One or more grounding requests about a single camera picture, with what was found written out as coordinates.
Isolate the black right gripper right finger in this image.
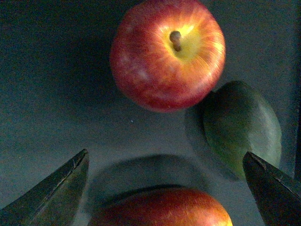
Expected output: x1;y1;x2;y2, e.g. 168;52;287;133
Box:
243;152;301;226

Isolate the green mango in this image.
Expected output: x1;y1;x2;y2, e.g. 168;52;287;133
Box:
203;81;282;179

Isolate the red apple with stem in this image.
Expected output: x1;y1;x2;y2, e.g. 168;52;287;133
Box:
110;0;226;113

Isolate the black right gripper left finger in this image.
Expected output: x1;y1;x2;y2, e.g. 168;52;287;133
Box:
0;149;89;226

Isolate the dark red mango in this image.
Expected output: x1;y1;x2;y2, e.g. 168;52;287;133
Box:
89;188;233;226

